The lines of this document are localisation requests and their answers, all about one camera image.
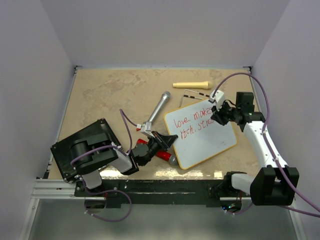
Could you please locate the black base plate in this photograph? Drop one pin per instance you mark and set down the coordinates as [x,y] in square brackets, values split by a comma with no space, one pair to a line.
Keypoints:
[117,192]

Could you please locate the red toy microphone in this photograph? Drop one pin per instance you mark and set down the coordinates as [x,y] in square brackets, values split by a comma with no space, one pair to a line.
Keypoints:
[168,157]

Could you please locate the yellow framed whiteboard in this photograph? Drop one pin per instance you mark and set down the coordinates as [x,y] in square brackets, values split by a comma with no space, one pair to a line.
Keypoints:
[199,137]

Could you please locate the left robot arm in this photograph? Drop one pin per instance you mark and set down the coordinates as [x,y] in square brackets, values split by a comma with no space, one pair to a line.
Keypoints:
[92,153]

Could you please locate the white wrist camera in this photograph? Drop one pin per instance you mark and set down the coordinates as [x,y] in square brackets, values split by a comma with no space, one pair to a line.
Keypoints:
[145,128]
[217,98]

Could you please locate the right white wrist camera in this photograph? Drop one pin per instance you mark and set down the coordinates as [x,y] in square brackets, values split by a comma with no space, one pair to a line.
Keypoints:
[217,98]

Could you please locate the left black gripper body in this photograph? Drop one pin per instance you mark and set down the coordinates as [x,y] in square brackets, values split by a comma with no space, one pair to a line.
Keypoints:
[154,145]

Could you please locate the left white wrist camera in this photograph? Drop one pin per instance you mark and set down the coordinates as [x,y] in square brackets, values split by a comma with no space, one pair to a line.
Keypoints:
[145,128]

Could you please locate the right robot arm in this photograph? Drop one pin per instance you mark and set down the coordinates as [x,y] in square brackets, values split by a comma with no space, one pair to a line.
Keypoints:
[275,182]

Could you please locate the silver toy microphone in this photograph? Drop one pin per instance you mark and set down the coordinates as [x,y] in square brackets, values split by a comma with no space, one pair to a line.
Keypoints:
[165,97]

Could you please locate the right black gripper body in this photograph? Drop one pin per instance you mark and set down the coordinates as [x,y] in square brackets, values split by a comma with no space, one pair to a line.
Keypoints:
[229,112]

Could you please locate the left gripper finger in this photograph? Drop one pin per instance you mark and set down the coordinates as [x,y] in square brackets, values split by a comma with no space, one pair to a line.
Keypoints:
[166,141]
[155,134]

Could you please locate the cream toy microphone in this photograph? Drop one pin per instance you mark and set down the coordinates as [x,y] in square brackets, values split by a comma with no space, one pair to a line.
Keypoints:
[193,85]

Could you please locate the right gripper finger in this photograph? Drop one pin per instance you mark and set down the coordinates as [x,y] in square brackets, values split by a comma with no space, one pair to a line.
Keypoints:
[215,110]
[220,119]

